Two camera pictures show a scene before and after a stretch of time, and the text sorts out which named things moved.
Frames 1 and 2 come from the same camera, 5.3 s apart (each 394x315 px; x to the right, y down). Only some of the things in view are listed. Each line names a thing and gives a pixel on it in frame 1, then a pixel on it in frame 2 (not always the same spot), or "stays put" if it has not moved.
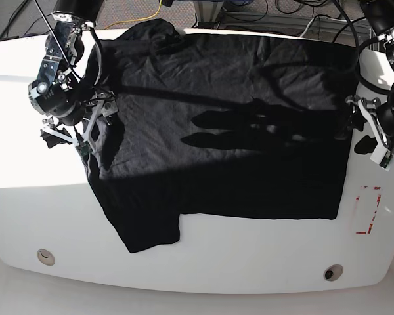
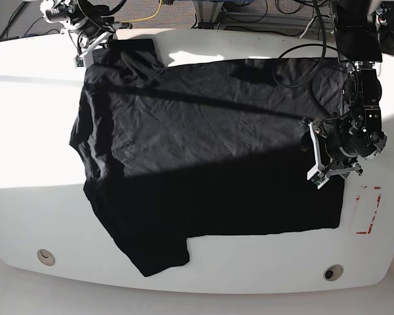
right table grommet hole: x=333 y=272 stays put
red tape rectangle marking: x=373 y=215 stays put
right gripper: x=370 y=109 → x=328 y=146
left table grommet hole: x=46 y=257 stays put
